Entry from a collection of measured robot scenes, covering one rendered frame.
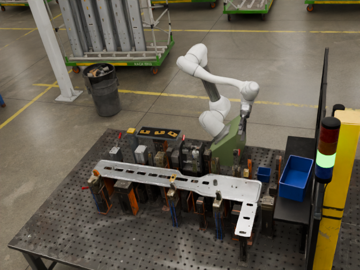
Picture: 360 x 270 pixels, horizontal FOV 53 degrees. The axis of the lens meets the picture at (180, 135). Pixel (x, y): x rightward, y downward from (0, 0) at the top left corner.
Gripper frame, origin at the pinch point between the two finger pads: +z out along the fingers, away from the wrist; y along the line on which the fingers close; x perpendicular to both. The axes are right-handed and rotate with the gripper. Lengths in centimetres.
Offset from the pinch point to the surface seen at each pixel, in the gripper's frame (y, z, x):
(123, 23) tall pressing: -219, -270, -285
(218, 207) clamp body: 19, 59, -4
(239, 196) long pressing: 7.2, 47.6, 7.2
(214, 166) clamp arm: -1.9, 26.2, -17.3
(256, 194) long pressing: 4.4, 43.4, 18.0
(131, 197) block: 5, 61, -76
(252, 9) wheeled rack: -394, -434, -95
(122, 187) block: 16, 56, -79
